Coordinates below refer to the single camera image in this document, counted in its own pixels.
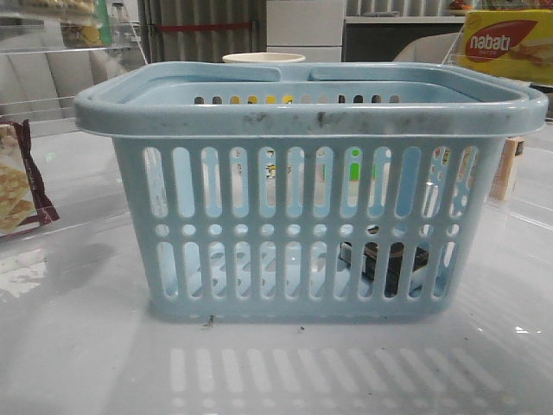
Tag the white cabinet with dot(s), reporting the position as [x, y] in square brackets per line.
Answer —
[313, 29]

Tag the clear acrylic display shelf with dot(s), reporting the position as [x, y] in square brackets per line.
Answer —
[41, 72]

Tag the dark tissue pack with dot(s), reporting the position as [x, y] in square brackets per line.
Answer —
[394, 273]

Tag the right blue basket handle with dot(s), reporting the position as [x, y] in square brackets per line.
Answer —
[426, 83]

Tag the beige wafer biscuit box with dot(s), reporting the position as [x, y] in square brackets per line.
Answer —
[505, 177]

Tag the yellow nabati wafer box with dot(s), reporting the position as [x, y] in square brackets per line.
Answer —
[515, 44]

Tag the maroon cracker snack bag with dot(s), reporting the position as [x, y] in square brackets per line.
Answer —
[24, 203]

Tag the green cartoon snack package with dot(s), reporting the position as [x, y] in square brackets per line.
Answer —
[86, 25]

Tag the blue basket handle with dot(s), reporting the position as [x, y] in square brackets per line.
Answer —
[121, 88]
[426, 83]

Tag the left blue basket handle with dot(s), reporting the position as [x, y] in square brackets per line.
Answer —
[121, 88]

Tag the white paper cup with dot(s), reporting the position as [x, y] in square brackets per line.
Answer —
[263, 58]

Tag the light blue plastic basket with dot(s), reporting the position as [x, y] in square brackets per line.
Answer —
[256, 198]

